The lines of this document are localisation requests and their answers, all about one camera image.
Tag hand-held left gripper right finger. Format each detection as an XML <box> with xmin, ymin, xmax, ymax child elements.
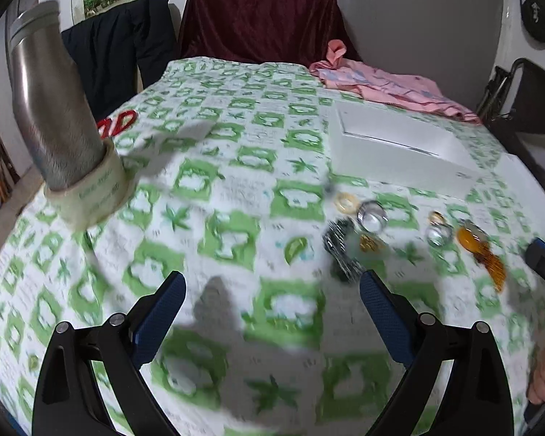
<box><xmin>359</xmin><ymin>270</ymin><xmax>516</xmax><ymax>436</ymax></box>

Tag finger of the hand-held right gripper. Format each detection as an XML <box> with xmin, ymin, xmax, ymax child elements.
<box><xmin>524</xmin><ymin>237</ymin><xmax>545</xmax><ymax>300</ymax></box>

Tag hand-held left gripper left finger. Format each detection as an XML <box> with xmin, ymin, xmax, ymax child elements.
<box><xmin>32</xmin><ymin>270</ymin><xmax>187</xmax><ymax>436</ymax></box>

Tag amber bead bracelet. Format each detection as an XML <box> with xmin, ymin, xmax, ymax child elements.
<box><xmin>456</xmin><ymin>220</ymin><xmax>507</xmax><ymax>294</ymax></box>

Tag gold ornament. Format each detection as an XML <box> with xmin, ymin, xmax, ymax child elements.
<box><xmin>359</xmin><ymin>234</ymin><xmax>384</xmax><ymax>254</ymax></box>

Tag black beaded bracelet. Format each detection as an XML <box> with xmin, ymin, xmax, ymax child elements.
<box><xmin>322</xmin><ymin>219</ymin><xmax>364</xmax><ymax>282</ymax></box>

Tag silver ring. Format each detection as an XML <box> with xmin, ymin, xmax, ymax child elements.
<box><xmin>426</xmin><ymin>225</ymin><xmax>452</xmax><ymax>247</ymax></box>

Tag wide silver bangle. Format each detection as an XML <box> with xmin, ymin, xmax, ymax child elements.
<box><xmin>356</xmin><ymin>200</ymin><xmax>389</xmax><ymax>233</ymax></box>

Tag cream ring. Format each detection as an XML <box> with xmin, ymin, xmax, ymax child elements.
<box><xmin>334</xmin><ymin>193</ymin><xmax>359</xmax><ymax>213</ymax></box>

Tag white cardboard box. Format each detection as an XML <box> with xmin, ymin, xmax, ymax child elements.
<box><xmin>328</xmin><ymin>100</ymin><xmax>480</xmax><ymax>201</ymax></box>

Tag white box lid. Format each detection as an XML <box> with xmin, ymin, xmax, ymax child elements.
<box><xmin>495</xmin><ymin>152</ymin><xmax>545</xmax><ymax>232</ymax></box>

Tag clear packing tape roll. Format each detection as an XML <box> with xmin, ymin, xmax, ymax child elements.
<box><xmin>43</xmin><ymin>138</ymin><xmax>128</xmax><ymax>228</ymax></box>

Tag dark folding chair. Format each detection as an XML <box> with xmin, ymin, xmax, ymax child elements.
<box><xmin>475</xmin><ymin>57</ymin><xmax>545</xmax><ymax>201</ymax></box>

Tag green printed tablecloth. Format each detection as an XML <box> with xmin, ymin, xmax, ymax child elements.
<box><xmin>0</xmin><ymin>57</ymin><xmax>545</xmax><ymax>436</ymax></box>

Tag pink floral cloth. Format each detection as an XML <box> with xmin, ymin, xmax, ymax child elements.
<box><xmin>309</xmin><ymin>40</ymin><xmax>482</xmax><ymax>125</ymax></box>

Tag stainless steel thermos bottle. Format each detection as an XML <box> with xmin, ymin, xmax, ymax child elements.
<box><xmin>9</xmin><ymin>1</ymin><xmax>107</xmax><ymax>191</ymax></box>

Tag black jacket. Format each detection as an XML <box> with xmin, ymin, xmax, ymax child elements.
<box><xmin>61</xmin><ymin>0</ymin><xmax>178</xmax><ymax>121</ymax></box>

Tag dark red velvet cloth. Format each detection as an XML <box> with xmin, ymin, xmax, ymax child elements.
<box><xmin>177</xmin><ymin>0</ymin><xmax>359</xmax><ymax>66</ymax></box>

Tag red handled scissors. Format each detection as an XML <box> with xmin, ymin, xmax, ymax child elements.
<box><xmin>95</xmin><ymin>109</ymin><xmax>137</xmax><ymax>139</ymax></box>

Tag black round wall decoration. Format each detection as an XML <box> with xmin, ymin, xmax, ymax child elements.
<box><xmin>520</xmin><ymin>0</ymin><xmax>545</xmax><ymax>44</ymax></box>

